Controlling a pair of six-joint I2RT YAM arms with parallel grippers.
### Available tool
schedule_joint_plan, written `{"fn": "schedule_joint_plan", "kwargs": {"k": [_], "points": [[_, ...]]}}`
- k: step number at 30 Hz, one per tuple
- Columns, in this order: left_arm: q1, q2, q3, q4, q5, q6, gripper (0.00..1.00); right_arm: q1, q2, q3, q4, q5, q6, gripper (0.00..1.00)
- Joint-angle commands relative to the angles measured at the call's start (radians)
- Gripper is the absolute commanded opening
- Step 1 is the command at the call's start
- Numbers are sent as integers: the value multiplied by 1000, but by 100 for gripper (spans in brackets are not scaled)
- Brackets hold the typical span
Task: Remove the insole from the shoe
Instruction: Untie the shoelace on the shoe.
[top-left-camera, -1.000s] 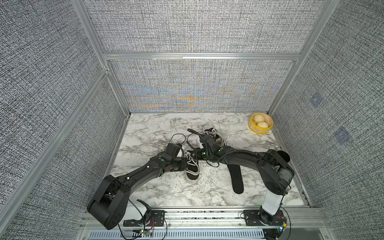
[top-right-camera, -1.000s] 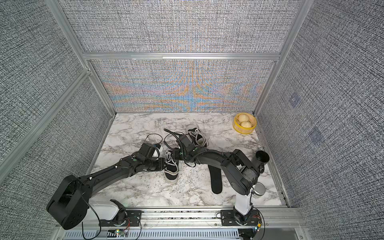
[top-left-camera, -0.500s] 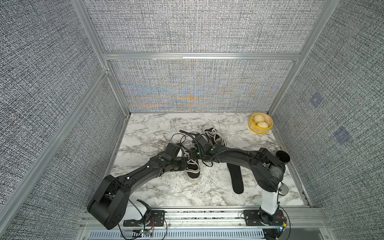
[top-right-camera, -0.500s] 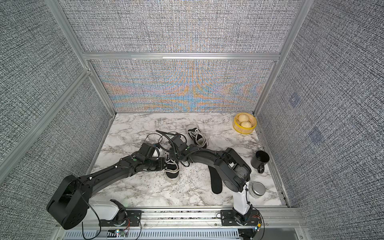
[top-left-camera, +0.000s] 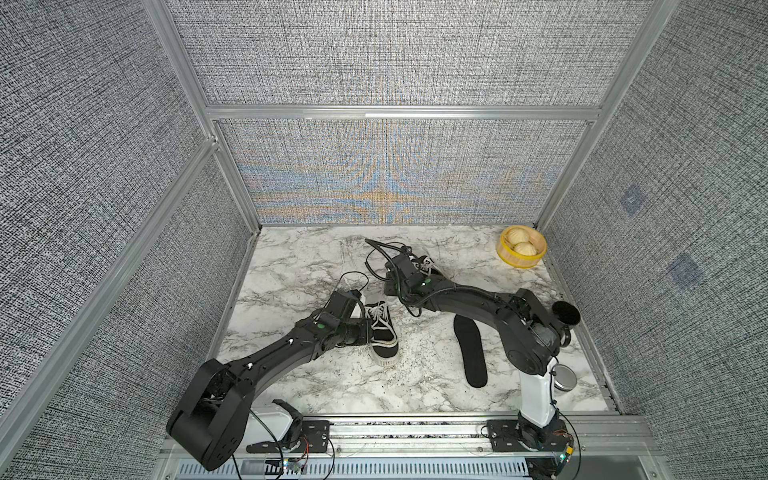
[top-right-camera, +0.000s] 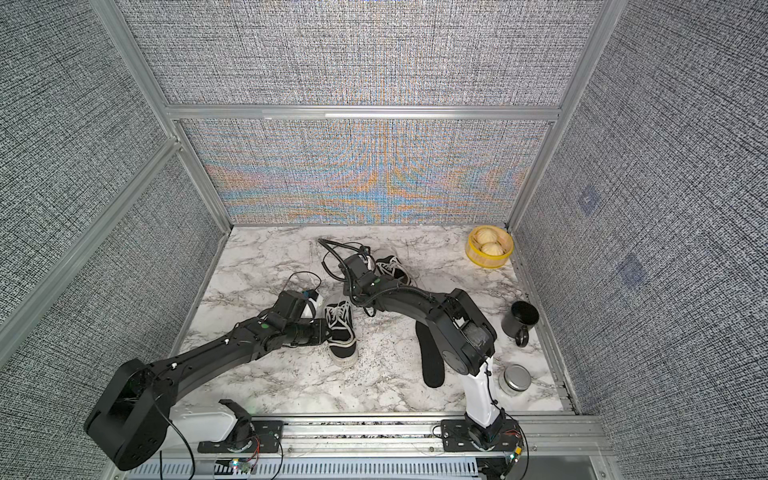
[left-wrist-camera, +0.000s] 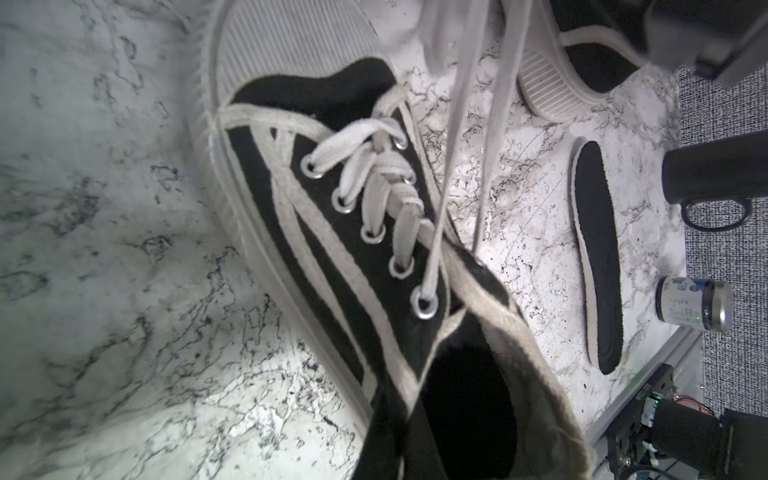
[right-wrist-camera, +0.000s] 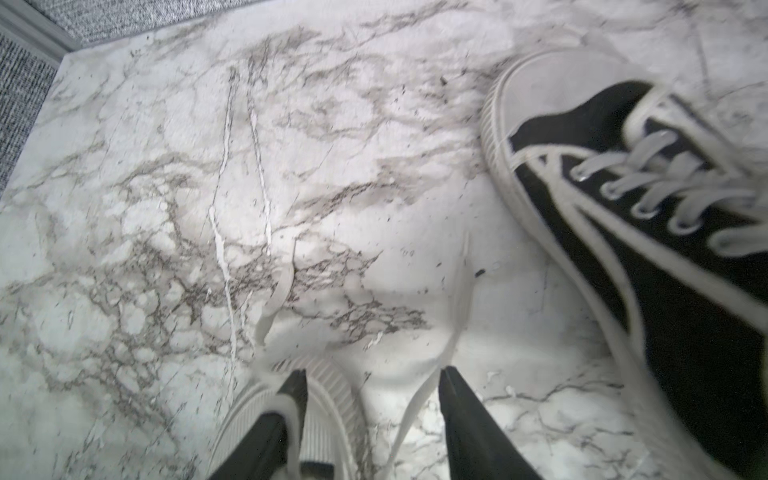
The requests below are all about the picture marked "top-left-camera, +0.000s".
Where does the black canvas sneaker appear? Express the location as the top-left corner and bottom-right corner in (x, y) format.
(411, 254), (444, 276)
(365, 301), (399, 366)

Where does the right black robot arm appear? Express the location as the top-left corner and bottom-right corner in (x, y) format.
(384, 252), (563, 451)

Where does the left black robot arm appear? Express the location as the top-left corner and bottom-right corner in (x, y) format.
(166, 312), (368, 471)

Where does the upper beige bun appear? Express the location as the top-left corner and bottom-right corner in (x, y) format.
(505, 228), (531, 248)

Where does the beige bun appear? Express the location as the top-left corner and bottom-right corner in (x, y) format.
(513, 242), (538, 256)
(505, 228), (531, 248)

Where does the yellow bamboo steamer basket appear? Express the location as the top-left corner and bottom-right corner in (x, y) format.
(496, 225), (548, 269)

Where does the lower beige bun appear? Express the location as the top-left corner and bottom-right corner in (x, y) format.
(513, 242), (538, 256)

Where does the small round metal lid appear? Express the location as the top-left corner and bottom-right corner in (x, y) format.
(551, 363), (578, 392)

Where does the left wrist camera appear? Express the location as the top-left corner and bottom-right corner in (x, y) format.
(327, 289), (362, 320)

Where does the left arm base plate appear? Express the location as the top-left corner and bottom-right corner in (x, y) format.
(243, 421), (330, 454)

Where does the white slotted cable duct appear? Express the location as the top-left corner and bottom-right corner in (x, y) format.
(170, 457), (532, 479)

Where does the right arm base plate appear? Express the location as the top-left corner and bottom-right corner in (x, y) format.
(485, 418), (575, 453)

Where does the aluminium front rail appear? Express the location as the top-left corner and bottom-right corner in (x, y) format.
(158, 412), (655, 460)

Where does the aluminium enclosure frame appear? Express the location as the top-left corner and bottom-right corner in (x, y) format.
(0, 0), (682, 457)

